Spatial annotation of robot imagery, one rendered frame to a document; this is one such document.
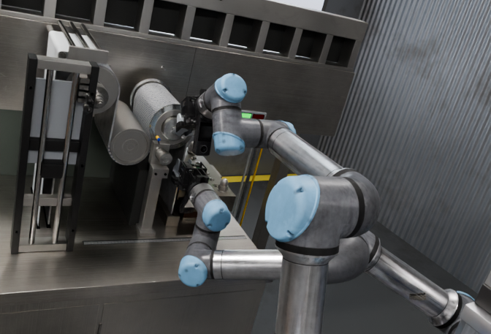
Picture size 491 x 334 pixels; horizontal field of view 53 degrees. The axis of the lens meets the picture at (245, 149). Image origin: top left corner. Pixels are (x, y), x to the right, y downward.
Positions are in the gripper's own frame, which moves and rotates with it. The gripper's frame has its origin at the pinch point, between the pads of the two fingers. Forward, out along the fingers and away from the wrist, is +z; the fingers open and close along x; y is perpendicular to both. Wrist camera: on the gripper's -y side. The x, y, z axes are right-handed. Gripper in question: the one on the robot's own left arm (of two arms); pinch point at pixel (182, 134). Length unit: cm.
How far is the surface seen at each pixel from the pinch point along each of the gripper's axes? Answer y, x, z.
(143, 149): -2.7, 9.5, 8.3
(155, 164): -7.8, 6.2, 6.9
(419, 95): 87, -254, 122
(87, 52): 16.8, 30.3, -12.0
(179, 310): -51, -2, 13
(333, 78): 36, -78, 18
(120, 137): -0.1, 17.0, 6.1
